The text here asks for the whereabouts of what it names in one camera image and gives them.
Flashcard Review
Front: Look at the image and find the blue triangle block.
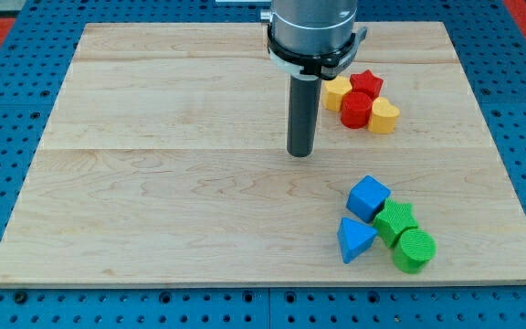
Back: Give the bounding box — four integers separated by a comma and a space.
337, 218, 377, 264

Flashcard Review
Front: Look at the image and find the yellow hexagon block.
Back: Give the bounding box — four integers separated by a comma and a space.
321, 76, 352, 111

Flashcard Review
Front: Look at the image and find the light wooden board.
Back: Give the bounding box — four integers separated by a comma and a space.
0, 22, 526, 289

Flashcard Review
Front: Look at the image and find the green cylinder block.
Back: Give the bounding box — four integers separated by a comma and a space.
393, 228, 437, 274

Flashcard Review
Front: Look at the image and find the blue cube block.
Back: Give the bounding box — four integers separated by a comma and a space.
346, 175, 391, 223

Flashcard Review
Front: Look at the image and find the yellow heart block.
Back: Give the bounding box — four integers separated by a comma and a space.
368, 97, 401, 134

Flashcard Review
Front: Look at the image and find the green star block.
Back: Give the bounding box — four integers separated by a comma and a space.
373, 198, 419, 249

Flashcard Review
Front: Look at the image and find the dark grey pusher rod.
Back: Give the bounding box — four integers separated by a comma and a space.
287, 77, 321, 157

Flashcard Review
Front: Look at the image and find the red star block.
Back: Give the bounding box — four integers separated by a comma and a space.
349, 69, 384, 100

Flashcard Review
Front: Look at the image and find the red cylinder block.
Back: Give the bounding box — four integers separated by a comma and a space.
341, 92, 373, 129

